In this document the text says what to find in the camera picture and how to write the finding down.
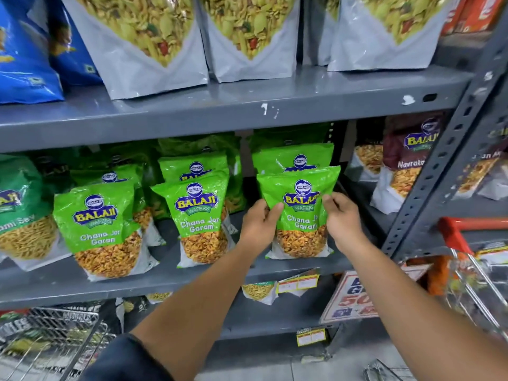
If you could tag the person's right hand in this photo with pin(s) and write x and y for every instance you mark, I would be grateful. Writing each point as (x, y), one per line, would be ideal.
(345, 224)

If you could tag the person's left hand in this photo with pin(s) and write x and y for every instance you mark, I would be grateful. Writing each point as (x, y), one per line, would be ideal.
(258, 230)

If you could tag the row of Chana Jor Garam packets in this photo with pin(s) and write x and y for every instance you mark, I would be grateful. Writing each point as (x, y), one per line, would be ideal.
(178, 166)

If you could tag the grey metal shelf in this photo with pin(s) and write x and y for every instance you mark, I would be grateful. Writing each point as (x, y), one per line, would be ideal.
(456, 49)
(238, 111)

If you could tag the person's left forearm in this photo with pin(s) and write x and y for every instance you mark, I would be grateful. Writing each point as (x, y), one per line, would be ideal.
(198, 313)

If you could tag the person's right forearm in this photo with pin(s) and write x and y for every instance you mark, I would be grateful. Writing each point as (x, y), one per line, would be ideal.
(416, 313)

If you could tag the maroon snack pouch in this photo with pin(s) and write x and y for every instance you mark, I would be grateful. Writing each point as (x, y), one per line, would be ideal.
(405, 174)
(476, 174)

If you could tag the orange snack packet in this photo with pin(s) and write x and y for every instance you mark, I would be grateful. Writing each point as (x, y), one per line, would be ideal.
(438, 277)

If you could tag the grey mixed snack pouch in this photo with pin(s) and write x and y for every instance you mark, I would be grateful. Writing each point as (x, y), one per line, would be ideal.
(377, 55)
(238, 63)
(119, 67)

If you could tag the person's dark blue shirt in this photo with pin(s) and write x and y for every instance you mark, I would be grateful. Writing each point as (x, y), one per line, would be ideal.
(123, 361)

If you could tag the dark green noodle snack pouch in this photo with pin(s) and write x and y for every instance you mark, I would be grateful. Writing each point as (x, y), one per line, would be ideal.
(27, 234)
(55, 174)

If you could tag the white red promo sign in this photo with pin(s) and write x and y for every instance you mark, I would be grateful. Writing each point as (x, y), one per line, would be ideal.
(349, 297)

